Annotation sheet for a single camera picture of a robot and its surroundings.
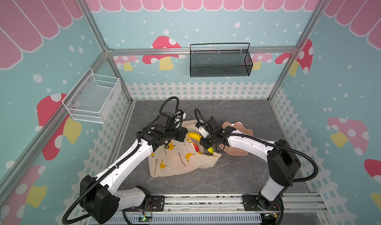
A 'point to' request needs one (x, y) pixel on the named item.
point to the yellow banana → (211, 150)
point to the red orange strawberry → (196, 146)
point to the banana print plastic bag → (179, 155)
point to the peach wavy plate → (240, 128)
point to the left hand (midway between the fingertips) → (186, 133)
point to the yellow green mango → (195, 136)
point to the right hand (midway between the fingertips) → (202, 141)
